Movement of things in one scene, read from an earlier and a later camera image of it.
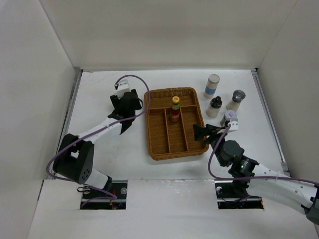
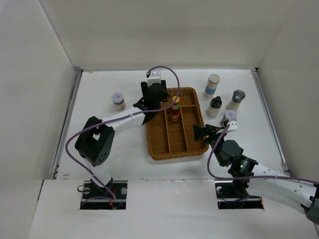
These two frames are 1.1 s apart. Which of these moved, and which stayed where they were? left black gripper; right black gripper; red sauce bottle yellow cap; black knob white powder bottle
Moved: left black gripper
Stayed: right black gripper; black knob white powder bottle; red sauce bottle yellow cap
